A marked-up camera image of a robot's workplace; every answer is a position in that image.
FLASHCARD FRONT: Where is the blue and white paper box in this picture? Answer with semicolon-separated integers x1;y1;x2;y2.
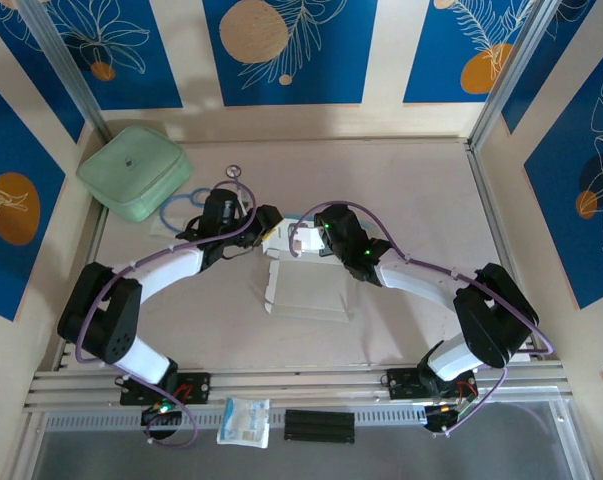
259;212;377;326

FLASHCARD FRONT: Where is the blue stethoscope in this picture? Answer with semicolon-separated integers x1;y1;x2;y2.
159;164;258;236

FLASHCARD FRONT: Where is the mint green zipper pouch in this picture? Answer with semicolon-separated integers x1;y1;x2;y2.
75;124;193;224

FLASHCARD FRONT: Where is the black ribbed block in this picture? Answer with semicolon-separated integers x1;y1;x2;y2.
283;408;356;445

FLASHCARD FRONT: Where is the white gauze packet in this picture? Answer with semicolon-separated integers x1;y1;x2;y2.
216;397;272;449

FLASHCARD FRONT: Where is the right black controller board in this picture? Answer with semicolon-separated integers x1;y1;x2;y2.
423;402;477;439

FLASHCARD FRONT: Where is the black controller board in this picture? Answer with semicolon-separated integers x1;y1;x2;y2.
423;402;477;439
139;403;183;442

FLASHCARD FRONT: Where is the left black controller board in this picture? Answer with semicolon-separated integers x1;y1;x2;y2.
139;403;183;442

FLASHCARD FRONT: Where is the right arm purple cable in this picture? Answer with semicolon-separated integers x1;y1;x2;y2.
286;199;556;437

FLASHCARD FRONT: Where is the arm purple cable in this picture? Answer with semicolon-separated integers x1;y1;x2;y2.
74;182;260;450
286;199;556;437

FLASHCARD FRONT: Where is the aluminium table side rail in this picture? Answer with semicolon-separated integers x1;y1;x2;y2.
465;139;545;364
53;207;110;374

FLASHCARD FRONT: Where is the long aluminium mounting rail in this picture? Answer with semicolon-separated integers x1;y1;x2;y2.
23;368;572;412

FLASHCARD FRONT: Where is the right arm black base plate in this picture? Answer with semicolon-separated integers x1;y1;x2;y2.
386;367;478;401

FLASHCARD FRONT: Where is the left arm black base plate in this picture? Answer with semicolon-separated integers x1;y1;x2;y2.
118;372;212;406

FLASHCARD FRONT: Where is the grey slotted cable duct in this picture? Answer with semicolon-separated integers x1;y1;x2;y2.
45;407;430;432

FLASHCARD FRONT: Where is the aluminium frame post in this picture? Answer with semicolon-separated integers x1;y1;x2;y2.
15;0;113;146
468;0;567;151

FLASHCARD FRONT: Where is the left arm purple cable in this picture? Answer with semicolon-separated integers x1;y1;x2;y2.
74;182;260;450

